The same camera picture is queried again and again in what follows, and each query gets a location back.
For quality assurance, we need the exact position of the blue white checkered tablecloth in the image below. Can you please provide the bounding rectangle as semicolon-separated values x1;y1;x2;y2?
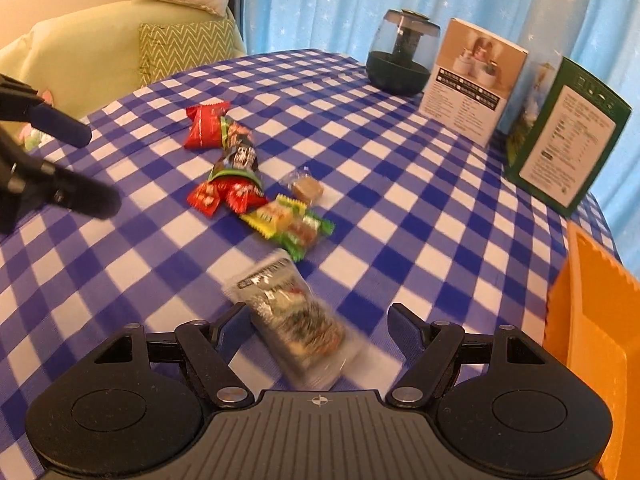
0;49;623;461

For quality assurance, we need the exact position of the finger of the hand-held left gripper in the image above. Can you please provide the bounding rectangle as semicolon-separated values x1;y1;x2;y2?
0;74;93;148
0;127;122;233

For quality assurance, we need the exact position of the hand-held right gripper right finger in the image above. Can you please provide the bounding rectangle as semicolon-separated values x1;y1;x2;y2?
385;302;546;408

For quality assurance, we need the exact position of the green product box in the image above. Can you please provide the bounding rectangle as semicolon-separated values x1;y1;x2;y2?
502;56;632;219

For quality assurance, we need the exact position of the small red candy packet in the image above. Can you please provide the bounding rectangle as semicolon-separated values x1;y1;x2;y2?
222;178;269;215
187;180;223;217

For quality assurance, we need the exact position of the clear wrapped caramel candy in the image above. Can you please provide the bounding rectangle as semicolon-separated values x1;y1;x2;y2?
280;165;325;207

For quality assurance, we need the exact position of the large red snack packet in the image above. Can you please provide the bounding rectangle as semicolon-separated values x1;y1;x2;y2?
183;101;232;151

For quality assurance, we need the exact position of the green black snack packet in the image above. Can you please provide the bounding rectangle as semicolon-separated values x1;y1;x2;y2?
207;116;261;186

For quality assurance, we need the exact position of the light green sofa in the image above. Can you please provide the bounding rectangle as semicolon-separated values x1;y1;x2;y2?
0;0;248;126

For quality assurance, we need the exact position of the yellow candy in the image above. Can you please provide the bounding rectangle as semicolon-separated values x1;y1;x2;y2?
240;195;307;240

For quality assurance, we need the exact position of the white product box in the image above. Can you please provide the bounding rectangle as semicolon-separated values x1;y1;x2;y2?
418;17;529;148

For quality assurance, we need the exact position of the silver snack packet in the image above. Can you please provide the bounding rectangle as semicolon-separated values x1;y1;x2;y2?
221;249;365;390

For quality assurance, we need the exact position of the green candy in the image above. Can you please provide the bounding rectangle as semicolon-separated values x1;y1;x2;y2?
274;208;336;262

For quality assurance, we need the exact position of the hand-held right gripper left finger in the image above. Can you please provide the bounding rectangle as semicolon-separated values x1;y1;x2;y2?
95;302;256;408

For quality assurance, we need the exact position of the orange plastic tray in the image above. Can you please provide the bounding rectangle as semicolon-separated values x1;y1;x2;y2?
543;221;640;480

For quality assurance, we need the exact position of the green zigzag cushion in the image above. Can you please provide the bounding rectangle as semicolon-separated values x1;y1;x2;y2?
137;19;241;87

